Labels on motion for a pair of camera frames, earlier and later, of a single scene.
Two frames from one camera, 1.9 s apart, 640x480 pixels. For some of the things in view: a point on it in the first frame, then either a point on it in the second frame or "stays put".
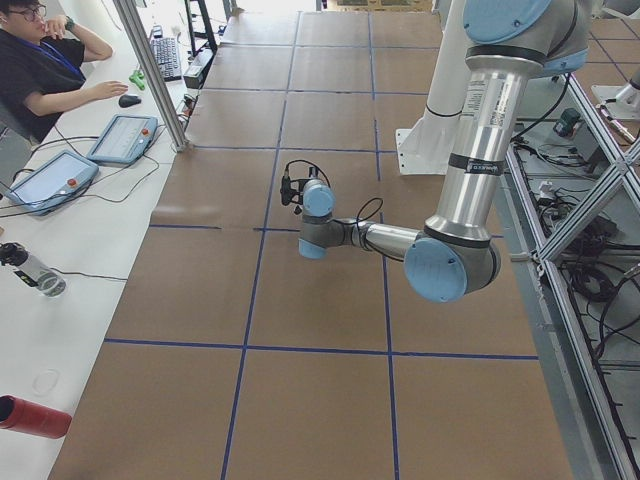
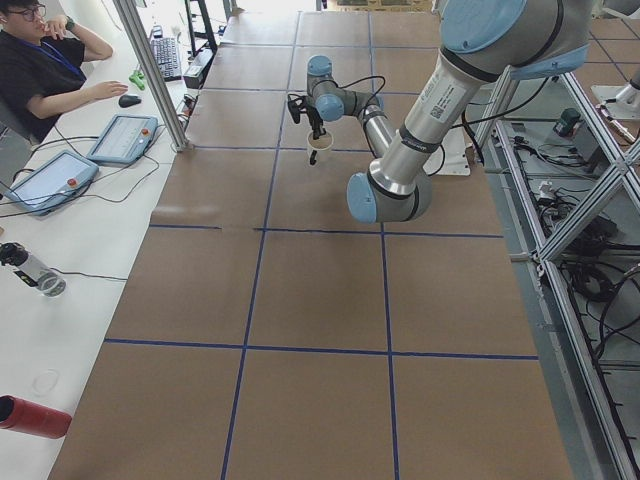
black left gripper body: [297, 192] -> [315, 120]
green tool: [136, 78] stays put
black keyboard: [167, 57] stays put
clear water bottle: [30, 270] stays put
